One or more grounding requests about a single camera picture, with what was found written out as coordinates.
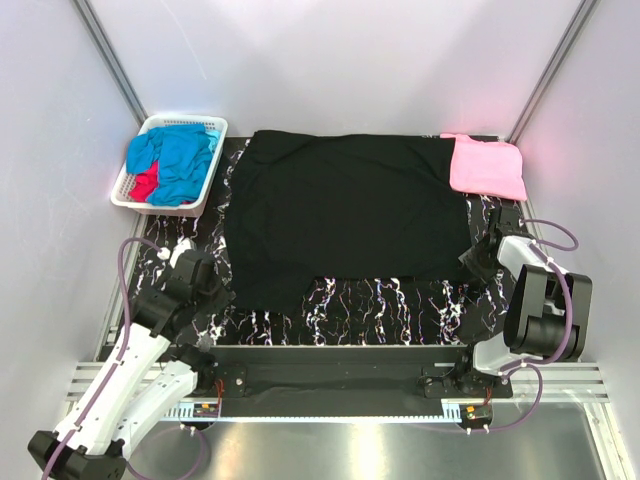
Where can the black t-shirt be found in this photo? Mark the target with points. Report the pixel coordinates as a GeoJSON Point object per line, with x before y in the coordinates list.
{"type": "Point", "coordinates": [354, 207]}

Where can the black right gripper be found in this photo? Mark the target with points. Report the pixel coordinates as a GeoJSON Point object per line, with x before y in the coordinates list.
{"type": "Point", "coordinates": [469, 258]}

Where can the blue t-shirt in basket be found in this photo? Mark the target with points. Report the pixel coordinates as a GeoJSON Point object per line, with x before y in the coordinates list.
{"type": "Point", "coordinates": [184, 154]}

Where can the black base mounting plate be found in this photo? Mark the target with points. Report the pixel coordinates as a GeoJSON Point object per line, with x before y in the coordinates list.
{"type": "Point", "coordinates": [350, 367]}

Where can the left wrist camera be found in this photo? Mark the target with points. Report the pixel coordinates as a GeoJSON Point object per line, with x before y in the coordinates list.
{"type": "Point", "coordinates": [186, 265]}

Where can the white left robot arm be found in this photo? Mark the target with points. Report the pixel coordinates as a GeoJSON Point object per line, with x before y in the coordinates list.
{"type": "Point", "coordinates": [98, 436]}

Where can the red t-shirt in basket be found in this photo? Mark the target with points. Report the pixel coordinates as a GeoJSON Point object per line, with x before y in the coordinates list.
{"type": "Point", "coordinates": [145, 184]}

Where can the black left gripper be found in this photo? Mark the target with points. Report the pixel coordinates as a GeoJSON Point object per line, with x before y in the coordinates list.
{"type": "Point", "coordinates": [223, 298]}

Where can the aluminium frame rail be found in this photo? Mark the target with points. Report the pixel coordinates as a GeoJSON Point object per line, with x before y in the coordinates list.
{"type": "Point", "coordinates": [415, 404]}

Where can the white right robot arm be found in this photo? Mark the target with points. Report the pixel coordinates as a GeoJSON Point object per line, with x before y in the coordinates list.
{"type": "Point", "coordinates": [547, 317]}

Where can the folded pink t-shirt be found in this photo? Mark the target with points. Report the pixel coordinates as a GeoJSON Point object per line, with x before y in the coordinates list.
{"type": "Point", "coordinates": [486, 168]}

